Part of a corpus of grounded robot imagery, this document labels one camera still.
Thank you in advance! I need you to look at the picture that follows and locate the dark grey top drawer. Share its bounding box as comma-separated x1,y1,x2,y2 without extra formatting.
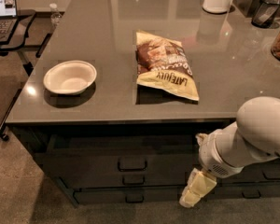
35,134,199,175

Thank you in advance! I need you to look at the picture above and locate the dark grey drawer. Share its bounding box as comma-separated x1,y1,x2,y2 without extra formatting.
35,134,199,175
61,172,189,189
74,186,184,204

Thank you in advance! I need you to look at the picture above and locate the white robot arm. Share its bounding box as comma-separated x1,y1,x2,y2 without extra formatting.
179,96,280,208

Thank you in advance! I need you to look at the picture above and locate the dark grey right drawer unit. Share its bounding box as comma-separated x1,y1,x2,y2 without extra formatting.
191,121,280,202

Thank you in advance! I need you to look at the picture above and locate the dark grey bottom drawer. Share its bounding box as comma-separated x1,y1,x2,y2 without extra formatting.
74,186,184,204

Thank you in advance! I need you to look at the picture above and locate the dark grey middle drawer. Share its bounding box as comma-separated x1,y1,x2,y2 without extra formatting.
61,172,189,189

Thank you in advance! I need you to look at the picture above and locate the yellow brown chip bag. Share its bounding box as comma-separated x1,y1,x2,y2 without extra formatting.
136,31,199,101

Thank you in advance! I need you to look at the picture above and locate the white paper bowl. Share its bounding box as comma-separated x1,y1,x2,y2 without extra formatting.
43,61,97,95

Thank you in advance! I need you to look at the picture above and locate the black mesh utensil holder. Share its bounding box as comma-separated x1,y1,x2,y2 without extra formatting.
251,0,280,28

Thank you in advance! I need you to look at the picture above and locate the clear plastic water bottle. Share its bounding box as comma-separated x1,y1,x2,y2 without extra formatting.
49,3,62,28

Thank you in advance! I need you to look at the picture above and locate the black rolling laptop stand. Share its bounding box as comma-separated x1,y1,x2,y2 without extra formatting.
0,8,54,142

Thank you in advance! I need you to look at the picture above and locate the black top drawer handle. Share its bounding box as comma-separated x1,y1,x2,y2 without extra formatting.
118,159,147,172

